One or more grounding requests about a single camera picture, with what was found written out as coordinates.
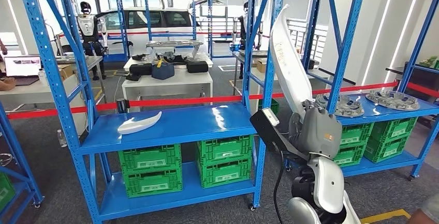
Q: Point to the white cabinet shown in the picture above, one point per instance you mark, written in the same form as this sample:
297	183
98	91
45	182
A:
34	94

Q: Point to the silver black humanoid robot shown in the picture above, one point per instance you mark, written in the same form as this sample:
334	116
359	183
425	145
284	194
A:
236	27
88	27

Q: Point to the white car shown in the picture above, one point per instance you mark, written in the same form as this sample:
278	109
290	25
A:
113	20

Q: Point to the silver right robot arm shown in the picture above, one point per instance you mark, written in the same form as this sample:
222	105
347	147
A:
327	184

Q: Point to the black barrier post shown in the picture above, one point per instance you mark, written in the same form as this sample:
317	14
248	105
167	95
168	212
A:
122	106

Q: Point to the navy blue bag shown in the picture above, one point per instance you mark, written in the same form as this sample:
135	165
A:
163	71

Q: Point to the round grey metal casting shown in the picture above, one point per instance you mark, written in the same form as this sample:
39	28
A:
346	107
392	99

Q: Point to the white table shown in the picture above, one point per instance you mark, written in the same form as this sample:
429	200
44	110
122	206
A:
171	85
319	75
205	59

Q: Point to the steel table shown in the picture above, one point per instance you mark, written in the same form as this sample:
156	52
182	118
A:
91	64

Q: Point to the red barrier tape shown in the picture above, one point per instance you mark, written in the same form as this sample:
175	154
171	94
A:
423	90
171	101

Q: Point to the laptop screen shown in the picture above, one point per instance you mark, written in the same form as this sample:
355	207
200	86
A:
22	65

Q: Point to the white railing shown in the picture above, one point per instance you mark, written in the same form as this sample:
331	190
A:
295	34

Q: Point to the white curved car part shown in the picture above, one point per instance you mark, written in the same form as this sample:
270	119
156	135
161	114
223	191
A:
288	64
137	124

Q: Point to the black remote controller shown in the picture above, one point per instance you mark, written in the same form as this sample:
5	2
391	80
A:
133	77

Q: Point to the black hard case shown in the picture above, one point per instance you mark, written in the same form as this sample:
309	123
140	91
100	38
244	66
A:
197	67
311	64
140	69

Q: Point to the blue steel shelf rack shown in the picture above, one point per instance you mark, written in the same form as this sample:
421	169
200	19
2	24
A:
377	116
178	123
210	27
20	167
115	58
171	34

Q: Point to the clear plastic bottle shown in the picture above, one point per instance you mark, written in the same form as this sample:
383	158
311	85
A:
62	138

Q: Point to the cardboard box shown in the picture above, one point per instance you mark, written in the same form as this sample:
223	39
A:
261	66
66	71

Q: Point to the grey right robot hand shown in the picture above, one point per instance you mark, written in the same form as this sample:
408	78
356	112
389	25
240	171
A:
319	133

